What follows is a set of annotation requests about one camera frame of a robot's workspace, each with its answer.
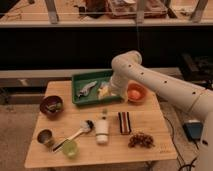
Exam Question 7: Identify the grey towel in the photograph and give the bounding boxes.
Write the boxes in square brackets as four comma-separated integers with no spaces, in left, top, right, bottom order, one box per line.
[77,81,97,98]

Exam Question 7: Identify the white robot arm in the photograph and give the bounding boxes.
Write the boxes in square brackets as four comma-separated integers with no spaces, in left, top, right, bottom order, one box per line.
[110,50,213,171]

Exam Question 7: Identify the green plastic cup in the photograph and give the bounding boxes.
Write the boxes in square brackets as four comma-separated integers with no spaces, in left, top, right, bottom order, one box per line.
[62,140,78,158]

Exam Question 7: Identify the small metal cup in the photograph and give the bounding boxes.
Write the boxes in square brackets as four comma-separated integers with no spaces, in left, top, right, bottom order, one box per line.
[37,129,54,147]

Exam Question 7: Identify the green plastic tray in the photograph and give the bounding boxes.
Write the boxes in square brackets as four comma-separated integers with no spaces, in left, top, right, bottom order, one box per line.
[72,70,122,106]

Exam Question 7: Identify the orange bowl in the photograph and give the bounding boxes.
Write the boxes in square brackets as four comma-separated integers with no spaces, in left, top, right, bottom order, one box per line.
[127,83,147,103]

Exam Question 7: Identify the striped black white block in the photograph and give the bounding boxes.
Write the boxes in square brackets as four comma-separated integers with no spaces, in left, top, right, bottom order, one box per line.
[118,112,132,135]

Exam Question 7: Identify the white bottle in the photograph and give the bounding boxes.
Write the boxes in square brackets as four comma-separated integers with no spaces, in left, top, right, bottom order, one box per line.
[95,109,109,145]

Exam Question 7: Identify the dark maroon bowl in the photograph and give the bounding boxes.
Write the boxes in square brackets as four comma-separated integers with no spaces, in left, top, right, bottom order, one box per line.
[39,95,63,117]

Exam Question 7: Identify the bunch of brown grapes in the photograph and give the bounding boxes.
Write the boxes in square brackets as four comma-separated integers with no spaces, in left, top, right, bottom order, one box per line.
[128,132,154,148]

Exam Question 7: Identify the blue foot pedal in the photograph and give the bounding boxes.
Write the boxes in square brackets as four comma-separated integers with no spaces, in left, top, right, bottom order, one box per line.
[183,122,203,141]

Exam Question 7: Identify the dish brush with handle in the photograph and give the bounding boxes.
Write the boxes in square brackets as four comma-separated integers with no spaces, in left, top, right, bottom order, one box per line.
[52,120,94,152]

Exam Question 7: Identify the black floor cable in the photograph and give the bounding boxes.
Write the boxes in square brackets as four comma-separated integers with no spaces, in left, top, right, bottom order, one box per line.
[163,115,200,171]

